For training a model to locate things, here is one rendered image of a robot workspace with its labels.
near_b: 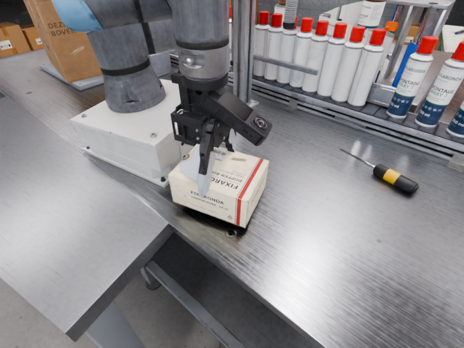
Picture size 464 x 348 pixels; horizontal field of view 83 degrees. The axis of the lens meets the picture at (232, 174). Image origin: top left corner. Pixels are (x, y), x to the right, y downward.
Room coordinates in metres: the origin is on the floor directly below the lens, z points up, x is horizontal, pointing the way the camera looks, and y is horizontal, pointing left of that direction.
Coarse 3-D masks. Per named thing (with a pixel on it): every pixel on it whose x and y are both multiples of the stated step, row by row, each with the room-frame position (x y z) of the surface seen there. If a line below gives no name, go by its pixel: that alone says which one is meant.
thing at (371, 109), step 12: (252, 72) 1.01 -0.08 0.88; (276, 84) 0.90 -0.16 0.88; (288, 84) 0.90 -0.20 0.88; (312, 96) 0.81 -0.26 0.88; (348, 108) 0.73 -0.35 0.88; (360, 108) 0.72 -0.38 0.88; (372, 108) 0.72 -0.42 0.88; (384, 108) 0.72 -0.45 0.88; (396, 120) 0.65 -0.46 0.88; (408, 120) 0.65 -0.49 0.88; (432, 132) 0.59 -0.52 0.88; (444, 132) 0.59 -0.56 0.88
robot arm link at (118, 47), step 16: (96, 32) 0.60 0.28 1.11; (112, 32) 0.60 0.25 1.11; (128, 32) 0.61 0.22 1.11; (144, 32) 0.63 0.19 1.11; (96, 48) 0.61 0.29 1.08; (112, 48) 0.60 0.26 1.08; (128, 48) 0.61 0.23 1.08; (144, 48) 0.63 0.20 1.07; (112, 64) 0.60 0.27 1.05; (128, 64) 0.61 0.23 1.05
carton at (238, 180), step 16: (224, 160) 0.42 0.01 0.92; (240, 160) 0.42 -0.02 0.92; (256, 160) 0.42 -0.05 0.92; (176, 176) 0.37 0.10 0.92; (224, 176) 0.37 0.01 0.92; (240, 176) 0.37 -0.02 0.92; (256, 176) 0.37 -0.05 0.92; (176, 192) 0.37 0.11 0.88; (192, 192) 0.35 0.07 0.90; (208, 192) 0.34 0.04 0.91; (224, 192) 0.33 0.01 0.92; (240, 192) 0.33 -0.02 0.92; (256, 192) 0.35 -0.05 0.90; (192, 208) 0.35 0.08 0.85; (208, 208) 0.34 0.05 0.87; (224, 208) 0.32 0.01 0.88; (240, 208) 0.31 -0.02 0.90; (240, 224) 0.31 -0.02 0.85
